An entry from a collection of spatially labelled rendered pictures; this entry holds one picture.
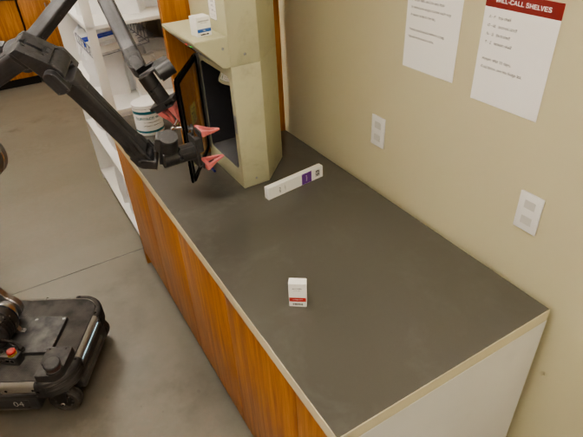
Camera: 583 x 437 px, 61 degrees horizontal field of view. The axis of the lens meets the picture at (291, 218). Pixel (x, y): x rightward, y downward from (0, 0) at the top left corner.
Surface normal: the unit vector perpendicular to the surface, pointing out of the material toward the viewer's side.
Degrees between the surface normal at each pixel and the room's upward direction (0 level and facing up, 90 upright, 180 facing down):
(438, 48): 90
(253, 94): 90
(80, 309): 0
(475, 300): 0
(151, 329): 0
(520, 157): 90
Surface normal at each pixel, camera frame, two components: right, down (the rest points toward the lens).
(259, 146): 0.51, 0.47
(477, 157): -0.86, 0.32
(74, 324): -0.04, -0.82
